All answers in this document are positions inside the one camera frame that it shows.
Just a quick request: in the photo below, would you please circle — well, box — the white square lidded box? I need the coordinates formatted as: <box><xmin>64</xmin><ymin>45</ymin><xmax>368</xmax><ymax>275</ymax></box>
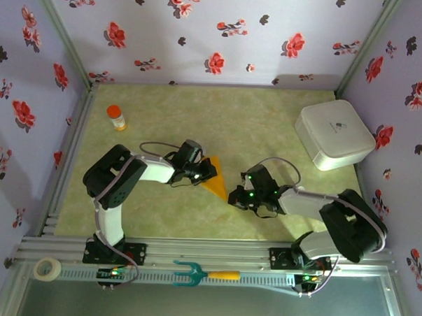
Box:
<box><xmin>293</xmin><ymin>97</ymin><xmax>378</xmax><ymax>174</ymax></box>

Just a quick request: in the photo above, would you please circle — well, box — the orange-capped pill bottle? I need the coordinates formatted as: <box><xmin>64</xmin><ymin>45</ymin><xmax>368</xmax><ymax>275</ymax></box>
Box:
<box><xmin>105</xmin><ymin>103</ymin><xmax>129</xmax><ymax>133</ymax></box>

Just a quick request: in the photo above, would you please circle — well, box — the small circuit board with LEDs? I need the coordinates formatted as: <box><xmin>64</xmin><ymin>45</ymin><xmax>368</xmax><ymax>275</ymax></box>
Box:
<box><xmin>293</xmin><ymin>273</ymin><xmax>324</xmax><ymax>293</ymax></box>
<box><xmin>96</xmin><ymin>266</ymin><xmax>127</xmax><ymax>288</ymax></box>

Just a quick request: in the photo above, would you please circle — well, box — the white tape roll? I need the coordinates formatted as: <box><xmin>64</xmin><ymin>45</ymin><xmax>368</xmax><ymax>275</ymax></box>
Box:
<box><xmin>33</xmin><ymin>257</ymin><xmax>62</xmax><ymax>283</ymax></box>

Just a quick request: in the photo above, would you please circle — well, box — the grey right arm cable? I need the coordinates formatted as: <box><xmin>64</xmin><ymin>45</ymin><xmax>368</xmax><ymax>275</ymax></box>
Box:
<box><xmin>250</xmin><ymin>156</ymin><xmax>391</xmax><ymax>301</ymax></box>

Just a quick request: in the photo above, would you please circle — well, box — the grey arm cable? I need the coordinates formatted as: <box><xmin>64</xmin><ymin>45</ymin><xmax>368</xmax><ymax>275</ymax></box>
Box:
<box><xmin>89</xmin><ymin>138</ymin><xmax>183</xmax><ymax>294</ymax></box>
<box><xmin>250</xmin><ymin>156</ymin><xmax>391</xmax><ymax>301</ymax></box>

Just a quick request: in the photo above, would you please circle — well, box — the grey left arm cable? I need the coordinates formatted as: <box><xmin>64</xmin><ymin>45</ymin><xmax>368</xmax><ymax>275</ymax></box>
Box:
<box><xmin>89</xmin><ymin>138</ymin><xmax>183</xmax><ymax>294</ymax></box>

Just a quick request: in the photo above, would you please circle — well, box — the aluminium rail beam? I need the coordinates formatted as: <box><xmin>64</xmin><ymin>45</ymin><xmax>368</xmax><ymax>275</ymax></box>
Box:
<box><xmin>15</xmin><ymin>230</ymin><xmax>399</xmax><ymax>279</ymax></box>

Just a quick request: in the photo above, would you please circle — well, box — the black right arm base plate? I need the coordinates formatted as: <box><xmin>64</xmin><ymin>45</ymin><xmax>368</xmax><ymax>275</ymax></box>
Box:
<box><xmin>268</xmin><ymin>247</ymin><xmax>333</xmax><ymax>273</ymax></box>

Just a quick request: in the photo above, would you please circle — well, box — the teal garden fork yellow handle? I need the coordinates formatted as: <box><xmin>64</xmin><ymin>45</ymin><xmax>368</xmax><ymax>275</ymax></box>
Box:
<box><xmin>172</xmin><ymin>259</ymin><xmax>241</xmax><ymax>290</ymax></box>

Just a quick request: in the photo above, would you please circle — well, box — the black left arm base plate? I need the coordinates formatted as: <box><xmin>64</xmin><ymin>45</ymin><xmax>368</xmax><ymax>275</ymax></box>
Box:
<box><xmin>83</xmin><ymin>238</ymin><xmax>148</xmax><ymax>267</ymax></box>

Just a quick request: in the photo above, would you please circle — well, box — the grey slotted cable duct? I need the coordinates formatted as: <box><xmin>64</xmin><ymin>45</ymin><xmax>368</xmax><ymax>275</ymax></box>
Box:
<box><xmin>58</xmin><ymin>263</ymin><xmax>297</xmax><ymax>292</ymax></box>

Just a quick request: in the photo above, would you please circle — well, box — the aluminium side rail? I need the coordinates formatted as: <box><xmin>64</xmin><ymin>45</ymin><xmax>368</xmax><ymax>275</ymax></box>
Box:
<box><xmin>35</xmin><ymin>80</ymin><xmax>99</xmax><ymax>238</ymax></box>

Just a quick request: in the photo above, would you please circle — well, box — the aluminium corner post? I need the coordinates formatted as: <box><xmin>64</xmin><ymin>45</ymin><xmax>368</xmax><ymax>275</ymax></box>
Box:
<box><xmin>24</xmin><ymin>0</ymin><xmax>96</xmax><ymax>87</ymax></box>
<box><xmin>335</xmin><ymin>0</ymin><xmax>405</xmax><ymax>99</ymax></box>

